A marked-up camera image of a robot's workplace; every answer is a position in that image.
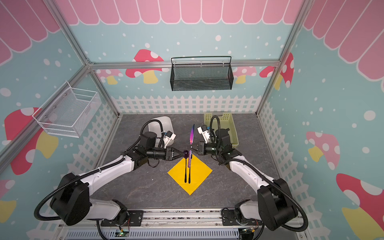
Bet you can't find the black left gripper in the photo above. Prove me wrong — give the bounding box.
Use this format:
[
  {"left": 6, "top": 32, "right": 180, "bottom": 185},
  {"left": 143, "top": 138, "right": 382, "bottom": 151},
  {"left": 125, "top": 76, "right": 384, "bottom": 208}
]
[{"left": 147, "top": 147, "right": 185, "bottom": 162}]

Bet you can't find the purple metal fork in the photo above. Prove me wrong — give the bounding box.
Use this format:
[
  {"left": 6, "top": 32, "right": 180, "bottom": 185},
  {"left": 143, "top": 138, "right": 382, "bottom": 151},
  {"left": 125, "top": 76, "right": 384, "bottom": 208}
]
[{"left": 188, "top": 150, "right": 193, "bottom": 184}]

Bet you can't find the purple metal spoon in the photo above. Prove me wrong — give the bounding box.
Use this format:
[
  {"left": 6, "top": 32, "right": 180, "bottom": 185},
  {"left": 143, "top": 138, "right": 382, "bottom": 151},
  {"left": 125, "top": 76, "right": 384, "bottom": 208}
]
[{"left": 184, "top": 150, "right": 189, "bottom": 183}]

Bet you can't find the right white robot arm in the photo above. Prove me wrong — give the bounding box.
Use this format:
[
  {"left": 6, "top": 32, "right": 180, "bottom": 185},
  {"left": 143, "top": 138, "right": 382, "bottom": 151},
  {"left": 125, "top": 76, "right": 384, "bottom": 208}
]
[{"left": 190, "top": 125, "right": 299, "bottom": 231}]

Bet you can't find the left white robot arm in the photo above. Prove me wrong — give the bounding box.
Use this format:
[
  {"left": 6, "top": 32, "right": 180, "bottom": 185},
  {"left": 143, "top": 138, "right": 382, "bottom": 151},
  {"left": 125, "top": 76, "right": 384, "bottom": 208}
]
[{"left": 50, "top": 131, "right": 183, "bottom": 226}]

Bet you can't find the yellow paper napkin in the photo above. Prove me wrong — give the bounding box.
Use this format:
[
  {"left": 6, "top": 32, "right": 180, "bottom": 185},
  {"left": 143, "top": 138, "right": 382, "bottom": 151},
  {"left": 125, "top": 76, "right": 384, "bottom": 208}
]
[{"left": 168, "top": 155, "right": 212, "bottom": 195}]

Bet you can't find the white plastic tub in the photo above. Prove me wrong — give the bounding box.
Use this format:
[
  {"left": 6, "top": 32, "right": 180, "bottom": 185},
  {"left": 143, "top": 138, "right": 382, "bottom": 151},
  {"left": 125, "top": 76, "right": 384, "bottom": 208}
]
[{"left": 149, "top": 116, "right": 174, "bottom": 149}]

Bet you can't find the green perforated plastic basket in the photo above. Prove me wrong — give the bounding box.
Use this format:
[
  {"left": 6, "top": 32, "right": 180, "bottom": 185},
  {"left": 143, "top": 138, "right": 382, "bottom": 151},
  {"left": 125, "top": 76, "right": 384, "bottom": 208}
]
[{"left": 204, "top": 113, "right": 239, "bottom": 148}]

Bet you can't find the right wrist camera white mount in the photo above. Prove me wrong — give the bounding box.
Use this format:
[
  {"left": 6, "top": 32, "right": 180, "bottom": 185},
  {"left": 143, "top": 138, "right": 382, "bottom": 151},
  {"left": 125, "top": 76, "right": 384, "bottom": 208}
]
[{"left": 198, "top": 125, "right": 212, "bottom": 144}]

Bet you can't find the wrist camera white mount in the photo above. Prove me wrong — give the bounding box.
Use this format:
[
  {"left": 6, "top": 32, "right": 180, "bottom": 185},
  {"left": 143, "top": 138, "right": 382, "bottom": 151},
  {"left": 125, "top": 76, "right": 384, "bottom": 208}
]
[
  {"left": 198, "top": 125, "right": 212, "bottom": 144},
  {"left": 163, "top": 131, "right": 176, "bottom": 149}
]

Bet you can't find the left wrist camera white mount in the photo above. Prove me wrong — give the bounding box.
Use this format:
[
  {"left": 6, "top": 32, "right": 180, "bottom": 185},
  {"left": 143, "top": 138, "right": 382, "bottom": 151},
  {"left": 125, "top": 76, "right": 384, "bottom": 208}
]
[{"left": 163, "top": 131, "right": 176, "bottom": 149}]

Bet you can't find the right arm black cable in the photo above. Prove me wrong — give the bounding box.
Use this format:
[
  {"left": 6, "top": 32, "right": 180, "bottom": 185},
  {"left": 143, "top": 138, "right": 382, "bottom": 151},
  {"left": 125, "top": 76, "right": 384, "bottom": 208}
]
[{"left": 209, "top": 115, "right": 309, "bottom": 232}]

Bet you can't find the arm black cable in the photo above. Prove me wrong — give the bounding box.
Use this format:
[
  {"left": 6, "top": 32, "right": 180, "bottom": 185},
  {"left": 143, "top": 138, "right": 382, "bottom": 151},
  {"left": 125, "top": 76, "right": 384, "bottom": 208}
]
[
  {"left": 33, "top": 119, "right": 165, "bottom": 240},
  {"left": 209, "top": 115, "right": 309, "bottom": 232}
]

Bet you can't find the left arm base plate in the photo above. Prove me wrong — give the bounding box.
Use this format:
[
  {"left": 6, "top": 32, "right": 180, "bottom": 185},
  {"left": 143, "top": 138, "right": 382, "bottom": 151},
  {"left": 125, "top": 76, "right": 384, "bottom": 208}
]
[{"left": 101, "top": 210, "right": 144, "bottom": 227}]

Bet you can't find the black mesh wall basket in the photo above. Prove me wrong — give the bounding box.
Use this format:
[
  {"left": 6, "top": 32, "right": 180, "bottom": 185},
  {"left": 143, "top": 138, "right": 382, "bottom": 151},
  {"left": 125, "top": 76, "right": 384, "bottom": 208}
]
[{"left": 170, "top": 56, "right": 234, "bottom": 91}]

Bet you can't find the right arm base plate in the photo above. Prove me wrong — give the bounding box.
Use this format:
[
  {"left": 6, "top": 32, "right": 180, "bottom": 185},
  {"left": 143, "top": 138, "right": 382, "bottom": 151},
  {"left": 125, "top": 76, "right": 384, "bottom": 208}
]
[{"left": 221, "top": 208, "right": 263, "bottom": 226}]

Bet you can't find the white wire wall basket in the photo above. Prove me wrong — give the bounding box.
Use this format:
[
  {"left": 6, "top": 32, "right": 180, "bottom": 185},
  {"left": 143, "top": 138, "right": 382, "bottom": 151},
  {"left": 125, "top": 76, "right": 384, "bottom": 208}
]
[{"left": 33, "top": 82, "right": 102, "bottom": 138}]

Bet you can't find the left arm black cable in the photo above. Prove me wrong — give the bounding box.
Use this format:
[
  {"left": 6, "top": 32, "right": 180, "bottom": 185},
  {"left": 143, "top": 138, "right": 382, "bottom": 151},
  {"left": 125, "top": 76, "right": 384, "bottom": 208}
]
[{"left": 33, "top": 119, "right": 165, "bottom": 240}]

